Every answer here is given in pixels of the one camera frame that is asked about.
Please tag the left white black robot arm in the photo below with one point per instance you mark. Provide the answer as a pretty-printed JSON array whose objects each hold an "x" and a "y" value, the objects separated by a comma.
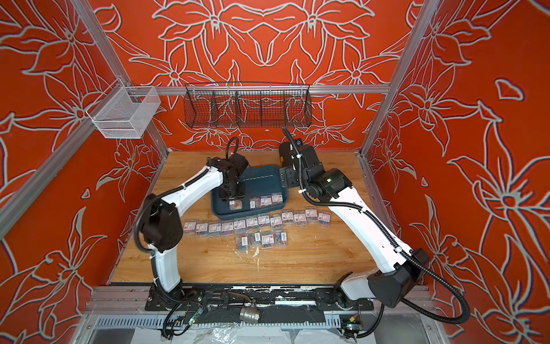
[{"x": 158, "y": 228}]

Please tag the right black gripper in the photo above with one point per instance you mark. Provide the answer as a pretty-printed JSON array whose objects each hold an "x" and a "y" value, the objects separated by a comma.
[{"x": 292, "y": 172}]

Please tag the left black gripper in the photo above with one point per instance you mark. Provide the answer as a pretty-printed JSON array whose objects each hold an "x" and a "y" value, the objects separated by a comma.
[{"x": 242, "y": 194}]

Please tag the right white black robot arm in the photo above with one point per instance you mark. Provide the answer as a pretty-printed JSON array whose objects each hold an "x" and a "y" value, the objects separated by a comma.
[{"x": 399, "y": 266}]

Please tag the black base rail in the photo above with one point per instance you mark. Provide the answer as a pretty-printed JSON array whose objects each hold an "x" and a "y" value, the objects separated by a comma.
[{"x": 275, "y": 304}]

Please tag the twelfth removed paper clip box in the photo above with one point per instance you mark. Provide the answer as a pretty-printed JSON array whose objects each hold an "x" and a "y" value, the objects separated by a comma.
[{"x": 202, "y": 229}]

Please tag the eleventh removed paper clip box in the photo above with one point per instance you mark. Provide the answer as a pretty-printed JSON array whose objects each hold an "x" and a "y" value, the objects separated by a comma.
[{"x": 189, "y": 227}]

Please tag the white wire wall basket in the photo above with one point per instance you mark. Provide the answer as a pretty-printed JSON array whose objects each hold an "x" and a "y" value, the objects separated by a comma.
[{"x": 124, "y": 112}]

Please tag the second row clip box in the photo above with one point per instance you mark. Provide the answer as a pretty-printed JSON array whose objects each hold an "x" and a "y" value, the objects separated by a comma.
[
  {"x": 242, "y": 242},
  {"x": 255, "y": 239}
]

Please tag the blue plastic storage tray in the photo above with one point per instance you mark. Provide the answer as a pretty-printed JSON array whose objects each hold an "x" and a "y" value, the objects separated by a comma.
[{"x": 258, "y": 181}]

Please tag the black tool case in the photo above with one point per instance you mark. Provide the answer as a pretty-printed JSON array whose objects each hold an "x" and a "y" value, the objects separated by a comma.
[{"x": 288, "y": 156}]

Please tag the black wire wall basket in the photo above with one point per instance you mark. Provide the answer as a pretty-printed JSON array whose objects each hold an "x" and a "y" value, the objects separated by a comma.
[{"x": 257, "y": 105}]

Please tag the paper clip box tray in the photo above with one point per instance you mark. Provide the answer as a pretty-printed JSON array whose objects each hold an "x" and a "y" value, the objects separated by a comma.
[{"x": 268, "y": 240}]

